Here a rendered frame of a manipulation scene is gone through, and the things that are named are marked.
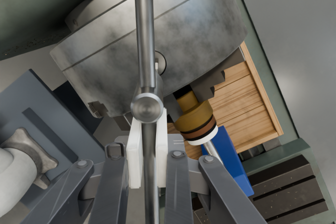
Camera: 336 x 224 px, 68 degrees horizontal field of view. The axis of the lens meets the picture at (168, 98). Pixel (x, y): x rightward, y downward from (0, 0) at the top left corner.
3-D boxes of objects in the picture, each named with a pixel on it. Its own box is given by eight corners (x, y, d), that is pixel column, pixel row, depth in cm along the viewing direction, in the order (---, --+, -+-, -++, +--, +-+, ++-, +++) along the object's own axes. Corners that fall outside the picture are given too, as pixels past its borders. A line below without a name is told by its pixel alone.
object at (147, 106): (141, 59, 27) (128, 94, 16) (161, 58, 27) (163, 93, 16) (142, 78, 27) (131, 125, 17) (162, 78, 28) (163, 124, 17)
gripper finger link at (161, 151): (155, 147, 15) (167, 147, 15) (157, 107, 22) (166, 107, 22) (156, 188, 16) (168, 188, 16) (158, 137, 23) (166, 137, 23)
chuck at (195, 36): (91, 54, 61) (25, 93, 31) (206, -12, 57) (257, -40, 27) (111, 85, 64) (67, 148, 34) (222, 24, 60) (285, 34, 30)
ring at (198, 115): (157, 112, 45) (180, 151, 47) (203, 89, 43) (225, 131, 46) (159, 94, 53) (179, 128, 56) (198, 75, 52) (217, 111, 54)
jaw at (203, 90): (170, 51, 42) (237, 17, 38) (175, 44, 47) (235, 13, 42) (199, 104, 46) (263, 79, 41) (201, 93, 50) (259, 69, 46)
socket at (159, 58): (140, 47, 33) (138, 50, 30) (165, 47, 33) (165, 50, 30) (141, 72, 34) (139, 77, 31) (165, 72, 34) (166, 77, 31)
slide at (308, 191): (168, 208, 78) (168, 219, 74) (302, 153, 70) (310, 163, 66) (194, 246, 83) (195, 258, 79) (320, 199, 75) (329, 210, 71)
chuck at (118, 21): (82, 41, 60) (6, 69, 30) (199, -27, 56) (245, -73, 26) (91, 54, 61) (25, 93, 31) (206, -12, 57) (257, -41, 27)
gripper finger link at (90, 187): (125, 198, 14) (73, 201, 14) (133, 152, 19) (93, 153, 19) (124, 176, 14) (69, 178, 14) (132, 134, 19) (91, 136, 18)
